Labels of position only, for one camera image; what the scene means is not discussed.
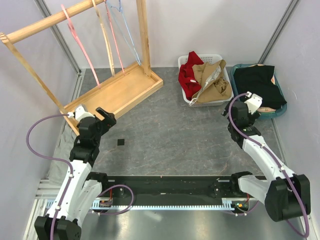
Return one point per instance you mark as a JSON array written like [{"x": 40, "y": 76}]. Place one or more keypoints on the wooden clothes rack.
[{"x": 36, "y": 77}]

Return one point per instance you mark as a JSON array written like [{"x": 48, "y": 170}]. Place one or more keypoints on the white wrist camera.
[
  {"x": 253, "y": 102},
  {"x": 81, "y": 112}
]

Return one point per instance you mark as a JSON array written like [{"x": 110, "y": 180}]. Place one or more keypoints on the red garment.
[{"x": 186, "y": 75}]

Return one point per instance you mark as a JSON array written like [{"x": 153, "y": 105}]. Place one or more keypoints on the pink plastic hanger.
[{"x": 78, "y": 41}]

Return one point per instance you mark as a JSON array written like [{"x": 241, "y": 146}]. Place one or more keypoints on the tan skirt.
[{"x": 213, "y": 85}]

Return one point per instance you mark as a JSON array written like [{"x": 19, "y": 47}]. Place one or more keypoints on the teal plastic basket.
[{"x": 266, "y": 113}]

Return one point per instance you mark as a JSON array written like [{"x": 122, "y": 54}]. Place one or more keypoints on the slotted cable duct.
[{"x": 225, "y": 206}]

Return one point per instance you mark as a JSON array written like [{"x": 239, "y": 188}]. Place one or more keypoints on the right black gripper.
[{"x": 252, "y": 118}]

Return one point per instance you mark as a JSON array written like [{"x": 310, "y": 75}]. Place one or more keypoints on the black garment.
[{"x": 257, "y": 79}]

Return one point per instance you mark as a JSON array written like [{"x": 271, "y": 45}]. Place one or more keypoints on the small black square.
[{"x": 121, "y": 142}]

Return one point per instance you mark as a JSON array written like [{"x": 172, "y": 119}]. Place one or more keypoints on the blue wire hanger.
[{"x": 126, "y": 36}]

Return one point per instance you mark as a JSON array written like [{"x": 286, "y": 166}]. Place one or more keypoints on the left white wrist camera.
[{"x": 81, "y": 112}]

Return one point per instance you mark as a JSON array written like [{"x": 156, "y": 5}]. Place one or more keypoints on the wooden hanger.
[{"x": 106, "y": 39}]

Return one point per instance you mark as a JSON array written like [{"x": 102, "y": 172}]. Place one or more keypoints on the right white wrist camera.
[{"x": 253, "y": 102}]

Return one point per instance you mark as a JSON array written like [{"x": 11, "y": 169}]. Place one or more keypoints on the pink wire hanger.
[{"x": 114, "y": 36}]

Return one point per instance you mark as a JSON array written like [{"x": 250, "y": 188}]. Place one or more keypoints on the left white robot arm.
[{"x": 81, "y": 186}]

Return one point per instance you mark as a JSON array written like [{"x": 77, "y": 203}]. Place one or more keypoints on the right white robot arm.
[{"x": 284, "y": 193}]

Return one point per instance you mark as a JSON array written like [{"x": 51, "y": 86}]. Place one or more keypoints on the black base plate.
[{"x": 172, "y": 191}]

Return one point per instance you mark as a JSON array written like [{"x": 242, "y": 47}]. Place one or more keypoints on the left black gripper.
[{"x": 108, "y": 122}]

